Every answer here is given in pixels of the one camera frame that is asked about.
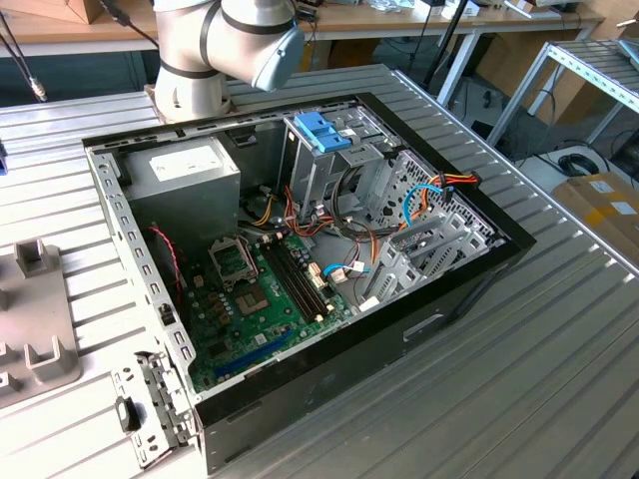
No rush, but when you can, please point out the grey metal disk bay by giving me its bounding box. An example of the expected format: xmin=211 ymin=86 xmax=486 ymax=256
xmin=356 ymin=148 xmax=506 ymax=313

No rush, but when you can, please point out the white board power connector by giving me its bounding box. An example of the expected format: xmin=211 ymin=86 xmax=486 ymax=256
xmin=307 ymin=261 xmax=329 ymax=291

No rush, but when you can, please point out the black RAM slot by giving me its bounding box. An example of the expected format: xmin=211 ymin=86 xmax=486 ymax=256
xmin=280 ymin=237 xmax=329 ymax=315
xmin=268 ymin=239 xmax=317 ymax=321
xmin=262 ymin=240 xmax=311 ymax=323
xmin=274 ymin=239 xmax=322 ymax=318

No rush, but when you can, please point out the grey metal drive cage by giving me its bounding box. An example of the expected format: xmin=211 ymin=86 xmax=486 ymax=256
xmin=279 ymin=107 xmax=400 ymax=226

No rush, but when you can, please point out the CPU socket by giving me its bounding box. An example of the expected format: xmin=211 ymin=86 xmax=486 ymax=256
xmin=235 ymin=283 xmax=274 ymax=316

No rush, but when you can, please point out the metal socket cover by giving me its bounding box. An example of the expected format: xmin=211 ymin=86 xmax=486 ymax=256
xmin=207 ymin=237 xmax=261 ymax=293

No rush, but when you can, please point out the blue plastic bay latch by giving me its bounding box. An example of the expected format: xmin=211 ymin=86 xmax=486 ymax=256
xmin=294 ymin=112 xmax=354 ymax=155

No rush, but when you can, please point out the green motherboard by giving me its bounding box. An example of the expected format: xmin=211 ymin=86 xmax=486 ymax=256
xmin=182 ymin=232 xmax=353 ymax=395

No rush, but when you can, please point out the blue expansion slot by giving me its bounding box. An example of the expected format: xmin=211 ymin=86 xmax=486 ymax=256
xmin=214 ymin=327 xmax=295 ymax=379

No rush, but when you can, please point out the grey power supply unit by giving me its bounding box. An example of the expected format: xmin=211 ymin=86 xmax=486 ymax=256
xmin=119 ymin=135 xmax=242 ymax=250

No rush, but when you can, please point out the black open PC case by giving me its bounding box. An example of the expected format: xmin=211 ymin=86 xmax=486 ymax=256
xmin=81 ymin=91 xmax=538 ymax=475

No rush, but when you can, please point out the wooden top desk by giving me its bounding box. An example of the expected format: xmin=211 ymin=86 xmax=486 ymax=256
xmin=0 ymin=0 xmax=608 ymax=109

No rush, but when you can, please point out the black tripod pole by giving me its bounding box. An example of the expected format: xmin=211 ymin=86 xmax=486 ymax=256
xmin=422 ymin=0 xmax=473 ymax=86

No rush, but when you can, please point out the cardboard box with labels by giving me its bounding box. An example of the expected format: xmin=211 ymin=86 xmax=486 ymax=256
xmin=550 ymin=173 xmax=639 ymax=253

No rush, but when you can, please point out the grey parts rack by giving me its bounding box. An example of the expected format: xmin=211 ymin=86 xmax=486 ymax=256
xmin=0 ymin=238 xmax=83 ymax=410

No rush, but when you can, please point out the white metal slat rack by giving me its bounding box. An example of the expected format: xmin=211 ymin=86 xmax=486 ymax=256
xmin=486 ymin=38 xmax=639 ymax=149

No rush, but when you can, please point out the wooden box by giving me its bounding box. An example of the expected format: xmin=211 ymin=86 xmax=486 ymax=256
xmin=44 ymin=0 xmax=101 ymax=25

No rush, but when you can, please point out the blue wire with white plug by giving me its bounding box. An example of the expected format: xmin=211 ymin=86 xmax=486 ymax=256
xmin=321 ymin=262 xmax=371 ymax=284

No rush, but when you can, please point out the orange red wire bundle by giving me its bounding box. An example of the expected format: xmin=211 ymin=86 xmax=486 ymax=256
xmin=282 ymin=185 xmax=345 ymax=239

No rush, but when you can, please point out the black wire bundle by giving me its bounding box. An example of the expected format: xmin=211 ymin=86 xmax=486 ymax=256
xmin=328 ymin=164 xmax=383 ymax=280

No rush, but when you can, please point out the yellow wire bundle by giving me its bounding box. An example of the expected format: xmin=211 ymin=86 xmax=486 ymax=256
xmin=247 ymin=193 xmax=279 ymax=227

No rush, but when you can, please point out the long blue data wire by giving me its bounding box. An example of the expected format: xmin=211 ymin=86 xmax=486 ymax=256
xmin=400 ymin=183 xmax=445 ymax=232

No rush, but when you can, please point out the orange red yellow power wire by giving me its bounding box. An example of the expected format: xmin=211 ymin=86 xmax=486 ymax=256
xmin=408 ymin=170 xmax=481 ymax=226

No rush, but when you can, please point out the red black twisted wire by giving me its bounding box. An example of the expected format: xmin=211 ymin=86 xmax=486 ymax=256
xmin=148 ymin=226 xmax=185 ymax=300

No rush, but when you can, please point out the grey expansion bracket clamp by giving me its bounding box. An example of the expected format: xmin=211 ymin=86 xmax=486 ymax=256
xmin=110 ymin=350 xmax=199 ymax=470

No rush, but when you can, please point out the brown square base plate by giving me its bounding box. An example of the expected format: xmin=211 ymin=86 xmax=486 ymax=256
xmin=143 ymin=83 xmax=236 ymax=126

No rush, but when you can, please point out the black cable coil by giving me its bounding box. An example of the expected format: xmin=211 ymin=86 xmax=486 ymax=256
xmin=557 ymin=153 xmax=609 ymax=177

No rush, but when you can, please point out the thick black cable with plug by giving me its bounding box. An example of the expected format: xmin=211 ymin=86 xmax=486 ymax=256
xmin=98 ymin=0 xmax=161 ymax=49

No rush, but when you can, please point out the thin black cable silver plug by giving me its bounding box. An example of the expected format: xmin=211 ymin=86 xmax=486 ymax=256
xmin=0 ymin=9 xmax=50 ymax=104

